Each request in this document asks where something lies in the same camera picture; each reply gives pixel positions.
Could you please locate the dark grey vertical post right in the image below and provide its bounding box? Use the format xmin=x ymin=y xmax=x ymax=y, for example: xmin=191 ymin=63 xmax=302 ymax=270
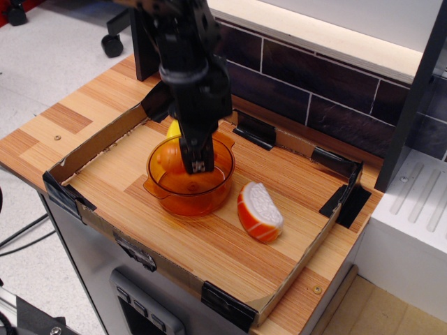
xmin=375 ymin=1 xmax=446 ymax=192

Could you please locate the orange transparent plastic pot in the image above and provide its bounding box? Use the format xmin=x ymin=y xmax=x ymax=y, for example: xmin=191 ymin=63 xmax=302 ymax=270
xmin=143 ymin=132 xmax=235 ymax=216

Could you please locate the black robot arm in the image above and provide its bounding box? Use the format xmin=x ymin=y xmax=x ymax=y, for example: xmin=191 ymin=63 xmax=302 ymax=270
xmin=122 ymin=1 xmax=232 ymax=174

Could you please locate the black cable on floor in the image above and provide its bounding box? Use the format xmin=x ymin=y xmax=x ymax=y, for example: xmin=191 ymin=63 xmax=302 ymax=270
xmin=0 ymin=212 xmax=57 ymax=258

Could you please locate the cardboard fence with black tape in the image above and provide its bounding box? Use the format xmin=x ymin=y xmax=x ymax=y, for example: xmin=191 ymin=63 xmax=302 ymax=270
xmin=42 ymin=80 xmax=372 ymax=333

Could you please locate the black office chair base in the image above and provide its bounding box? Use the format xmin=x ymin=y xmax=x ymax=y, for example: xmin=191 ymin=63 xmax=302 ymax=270
xmin=101 ymin=9 xmax=131 ymax=58

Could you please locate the orange toy carrot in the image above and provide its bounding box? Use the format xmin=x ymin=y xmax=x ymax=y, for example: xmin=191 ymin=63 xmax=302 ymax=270
xmin=156 ymin=142 xmax=186 ymax=174

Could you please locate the black vertical post left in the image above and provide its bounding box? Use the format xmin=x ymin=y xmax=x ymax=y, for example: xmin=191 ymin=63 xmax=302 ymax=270
xmin=129 ymin=8 xmax=160 ymax=82

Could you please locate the yellow toy banana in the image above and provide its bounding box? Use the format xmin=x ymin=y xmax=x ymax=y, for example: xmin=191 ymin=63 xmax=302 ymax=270
xmin=166 ymin=120 xmax=182 ymax=138

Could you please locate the white toy sink drainboard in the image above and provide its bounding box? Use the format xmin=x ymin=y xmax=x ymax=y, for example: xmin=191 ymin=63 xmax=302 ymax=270
xmin=356 ymin=150 xmax=446 ymax=320

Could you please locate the orange white salmon sushi toy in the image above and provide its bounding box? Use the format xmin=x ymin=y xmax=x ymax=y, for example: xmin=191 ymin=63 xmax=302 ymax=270
xmin=237 ymin=181 xmax=284 ymax=243

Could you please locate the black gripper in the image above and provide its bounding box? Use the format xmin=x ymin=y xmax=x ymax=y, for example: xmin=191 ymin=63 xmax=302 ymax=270
xmin=159 ymin=57 xmax=232 ymax=174

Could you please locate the grey control panel with buttons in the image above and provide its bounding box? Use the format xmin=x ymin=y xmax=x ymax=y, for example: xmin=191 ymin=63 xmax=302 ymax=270
xmin=110 ymin=269 xmax=186 ymax=335

